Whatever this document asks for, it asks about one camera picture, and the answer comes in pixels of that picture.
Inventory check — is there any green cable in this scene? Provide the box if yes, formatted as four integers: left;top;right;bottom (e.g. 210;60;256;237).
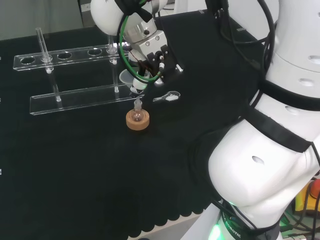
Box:
119;0;164;84

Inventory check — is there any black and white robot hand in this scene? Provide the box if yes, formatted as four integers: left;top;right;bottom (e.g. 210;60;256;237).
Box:
128;30;185;95

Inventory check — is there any small glass round-bottom flask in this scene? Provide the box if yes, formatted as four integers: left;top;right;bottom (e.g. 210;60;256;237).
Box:
133;99;146;123

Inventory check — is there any clear acrylic funnel stand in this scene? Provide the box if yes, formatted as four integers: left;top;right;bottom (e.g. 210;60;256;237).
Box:
12;26;146;116

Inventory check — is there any black bench cloth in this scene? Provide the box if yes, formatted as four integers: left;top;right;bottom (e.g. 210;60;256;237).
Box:
0;9;276;240

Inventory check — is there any grey metal box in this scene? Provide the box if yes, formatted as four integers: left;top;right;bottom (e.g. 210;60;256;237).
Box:
77;0;98;28

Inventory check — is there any black cable bundle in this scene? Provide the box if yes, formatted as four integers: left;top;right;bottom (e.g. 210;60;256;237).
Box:
206;0;276;76

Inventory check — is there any clear plastic funnel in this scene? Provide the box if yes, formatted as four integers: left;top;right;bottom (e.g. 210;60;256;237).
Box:
118;69;144;101

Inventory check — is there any clear glass weighing funnel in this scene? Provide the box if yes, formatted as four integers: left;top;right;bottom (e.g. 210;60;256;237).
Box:
152;90;181;103

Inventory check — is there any yellow stop button box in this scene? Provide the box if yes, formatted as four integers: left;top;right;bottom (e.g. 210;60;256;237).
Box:
294;178;320;214

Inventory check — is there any cork ring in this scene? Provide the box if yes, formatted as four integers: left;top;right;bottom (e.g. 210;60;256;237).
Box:
125;109;151;131

